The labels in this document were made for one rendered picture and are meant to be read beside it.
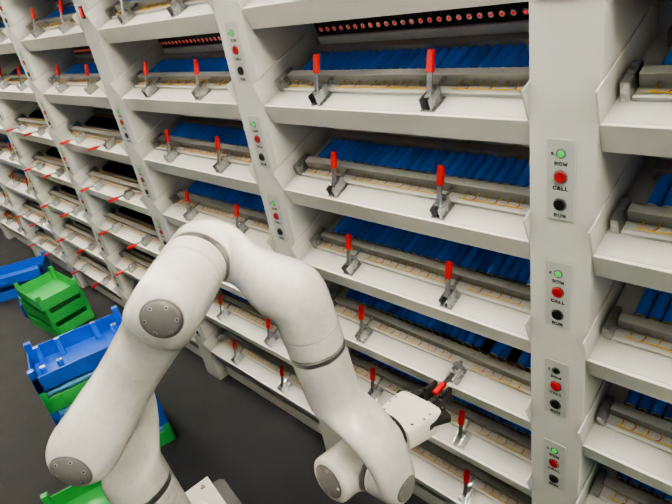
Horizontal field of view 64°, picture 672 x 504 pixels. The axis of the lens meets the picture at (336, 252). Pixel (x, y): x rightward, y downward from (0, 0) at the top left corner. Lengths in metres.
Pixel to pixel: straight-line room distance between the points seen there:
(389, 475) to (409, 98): 0.62
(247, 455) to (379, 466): 1.08
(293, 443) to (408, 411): 0.88
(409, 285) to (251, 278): 0.47
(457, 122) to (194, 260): 0.45
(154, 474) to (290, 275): 0.54
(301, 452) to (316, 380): 1.06
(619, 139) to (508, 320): 0.40
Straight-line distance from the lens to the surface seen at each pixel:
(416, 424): 1.06
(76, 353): 1.98
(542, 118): 0.82
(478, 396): 1.18
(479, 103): 0.90
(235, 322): 1.90
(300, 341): 0.79
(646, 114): 0.80
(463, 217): 0.98
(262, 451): 1.93
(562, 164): 0.82
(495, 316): 1.05
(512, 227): 0.93
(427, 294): 1.12
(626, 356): 0.98
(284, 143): 1.26
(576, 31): 0.78
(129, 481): 1.14
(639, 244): 0.88
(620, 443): 1.11
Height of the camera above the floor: 1.36
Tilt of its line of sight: 27 degrees down
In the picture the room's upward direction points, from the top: 11 degrees counter-clockwise
